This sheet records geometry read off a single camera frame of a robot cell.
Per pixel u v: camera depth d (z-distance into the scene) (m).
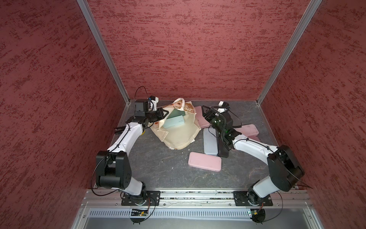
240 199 0.74
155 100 0.79
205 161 0.85
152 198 0.71
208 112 0.75
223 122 0.59
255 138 0.99
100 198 0.76
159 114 0.75
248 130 1.01
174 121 1.03
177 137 1.01
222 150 0.89
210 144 0.90
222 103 0.76
